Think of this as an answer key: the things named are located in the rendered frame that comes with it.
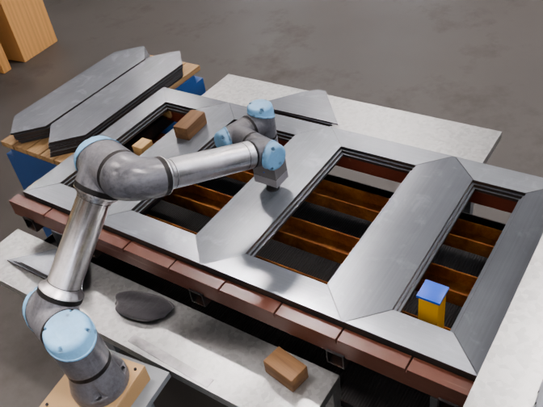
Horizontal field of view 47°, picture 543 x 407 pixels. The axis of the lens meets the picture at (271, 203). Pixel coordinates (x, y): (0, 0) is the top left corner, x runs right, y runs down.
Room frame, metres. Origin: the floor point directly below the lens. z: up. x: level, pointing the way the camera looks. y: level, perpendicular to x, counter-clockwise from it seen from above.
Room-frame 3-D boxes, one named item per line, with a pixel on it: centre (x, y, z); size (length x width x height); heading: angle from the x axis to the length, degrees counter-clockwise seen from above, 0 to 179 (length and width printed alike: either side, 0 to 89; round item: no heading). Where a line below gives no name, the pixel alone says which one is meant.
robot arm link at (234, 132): (1.48, 0.06, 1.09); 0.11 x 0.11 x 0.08; 35
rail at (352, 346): (1.25, 0.24, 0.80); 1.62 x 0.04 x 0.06; 51
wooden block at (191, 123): (1.97, 0.24, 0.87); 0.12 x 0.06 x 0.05; 145
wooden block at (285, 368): (0.98, 0.03, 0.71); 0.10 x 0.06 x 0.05; 40
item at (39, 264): (1.53, 0.72, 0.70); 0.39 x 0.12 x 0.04; 51
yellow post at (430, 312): (1.00, -0.35, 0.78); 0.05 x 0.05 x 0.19; 51
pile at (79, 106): (2.39, 0.62, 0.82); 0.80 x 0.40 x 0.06; 141
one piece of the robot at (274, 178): (1.56, -0.02, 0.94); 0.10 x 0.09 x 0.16; 140
